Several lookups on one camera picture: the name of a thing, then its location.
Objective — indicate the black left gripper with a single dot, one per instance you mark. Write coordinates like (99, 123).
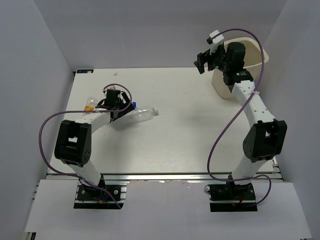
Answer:
(124, 95)

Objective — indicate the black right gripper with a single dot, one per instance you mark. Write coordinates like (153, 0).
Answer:
(202, 58)

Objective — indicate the clear crushed bottle white cap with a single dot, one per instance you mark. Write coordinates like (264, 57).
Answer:
(139, 115)

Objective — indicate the small clear bottle yellow cap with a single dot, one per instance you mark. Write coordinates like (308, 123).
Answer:
(90, 105)

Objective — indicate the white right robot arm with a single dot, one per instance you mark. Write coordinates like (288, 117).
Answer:
(266, 135)

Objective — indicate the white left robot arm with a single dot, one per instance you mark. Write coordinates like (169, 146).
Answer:
(74, 142)

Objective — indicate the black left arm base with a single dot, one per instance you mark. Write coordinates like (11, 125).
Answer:
(89, 198)

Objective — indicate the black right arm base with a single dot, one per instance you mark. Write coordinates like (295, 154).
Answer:
(229, 197)

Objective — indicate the cream plastic bin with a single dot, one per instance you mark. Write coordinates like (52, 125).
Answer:
(252, 63)

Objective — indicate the blue table label sticker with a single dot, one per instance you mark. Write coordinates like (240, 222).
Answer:
(84, 71)

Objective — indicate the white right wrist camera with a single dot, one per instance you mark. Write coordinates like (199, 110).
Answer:
(215, 39)

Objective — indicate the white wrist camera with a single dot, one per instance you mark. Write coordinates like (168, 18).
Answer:
(108, 87)
(215, 39)

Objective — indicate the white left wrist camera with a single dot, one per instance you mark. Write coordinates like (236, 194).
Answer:
(108, 87)

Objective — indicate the aluminium table edge rail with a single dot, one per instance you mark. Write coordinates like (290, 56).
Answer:
(275, 176)

